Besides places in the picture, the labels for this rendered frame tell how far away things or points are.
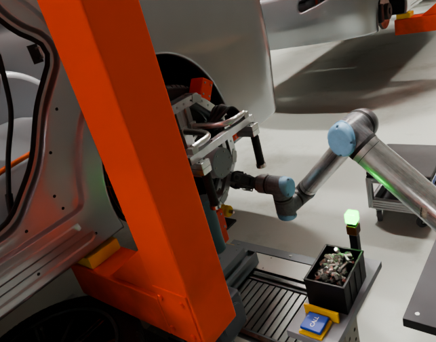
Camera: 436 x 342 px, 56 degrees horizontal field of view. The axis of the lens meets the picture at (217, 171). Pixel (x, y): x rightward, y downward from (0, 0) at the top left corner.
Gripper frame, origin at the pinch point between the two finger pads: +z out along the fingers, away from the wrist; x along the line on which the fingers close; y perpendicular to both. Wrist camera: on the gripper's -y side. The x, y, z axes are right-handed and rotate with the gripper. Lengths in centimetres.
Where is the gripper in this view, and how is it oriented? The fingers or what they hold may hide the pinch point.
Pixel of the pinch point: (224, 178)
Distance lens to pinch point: 205.6
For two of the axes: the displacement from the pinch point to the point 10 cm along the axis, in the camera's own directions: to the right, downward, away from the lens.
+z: -7.7, -0.8, 6.3
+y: 5.9, 2.9, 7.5
